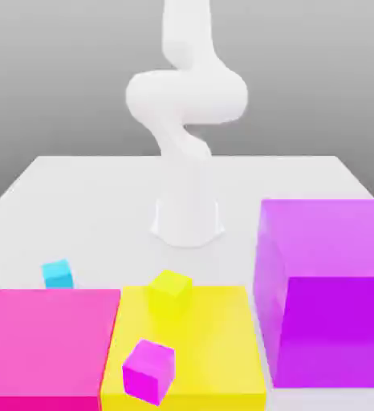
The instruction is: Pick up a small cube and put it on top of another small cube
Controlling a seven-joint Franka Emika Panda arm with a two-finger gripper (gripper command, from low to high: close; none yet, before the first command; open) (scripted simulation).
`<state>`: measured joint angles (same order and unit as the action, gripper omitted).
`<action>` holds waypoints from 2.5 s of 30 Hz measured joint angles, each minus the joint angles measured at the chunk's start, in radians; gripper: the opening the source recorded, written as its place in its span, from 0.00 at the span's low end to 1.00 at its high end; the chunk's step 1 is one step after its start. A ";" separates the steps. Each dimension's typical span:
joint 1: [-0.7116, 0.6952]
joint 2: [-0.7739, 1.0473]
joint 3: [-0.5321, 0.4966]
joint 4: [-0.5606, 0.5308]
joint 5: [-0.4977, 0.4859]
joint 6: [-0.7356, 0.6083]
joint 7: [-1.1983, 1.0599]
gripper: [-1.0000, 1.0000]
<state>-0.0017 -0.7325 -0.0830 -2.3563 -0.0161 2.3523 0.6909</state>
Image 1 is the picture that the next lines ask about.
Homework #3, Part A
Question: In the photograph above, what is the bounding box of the large purple box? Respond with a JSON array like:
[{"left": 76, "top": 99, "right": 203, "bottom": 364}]
[{"left": 253, "top": 197, "right": 374, "bottom": 389}]

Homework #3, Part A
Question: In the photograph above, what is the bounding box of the small yellow cube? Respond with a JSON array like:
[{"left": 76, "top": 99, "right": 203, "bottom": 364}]
[{"left": 147, "top": 269, "right": 193, "bottom": 311}]

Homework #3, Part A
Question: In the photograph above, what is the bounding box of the large yellow box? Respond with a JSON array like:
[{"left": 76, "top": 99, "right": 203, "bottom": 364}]
[{"left": 99, "top": 284, "right": 267, "bottom": 411}]

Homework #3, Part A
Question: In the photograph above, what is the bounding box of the small cyan cube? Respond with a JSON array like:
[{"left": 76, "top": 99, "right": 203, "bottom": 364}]
[{"left": 41, "top": 258, "right": 75, "bottom": 290}]

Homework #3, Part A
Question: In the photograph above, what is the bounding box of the small magenta cube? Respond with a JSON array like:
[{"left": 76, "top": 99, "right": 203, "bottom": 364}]
[{"left": 121, "top": 339, "right": 176, "bottom": 407}]

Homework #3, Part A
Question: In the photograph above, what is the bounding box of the large pink box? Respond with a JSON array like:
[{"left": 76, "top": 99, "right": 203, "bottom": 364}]
[{"left": 0, "top": 288, "right": 122, "bottom": 411}]

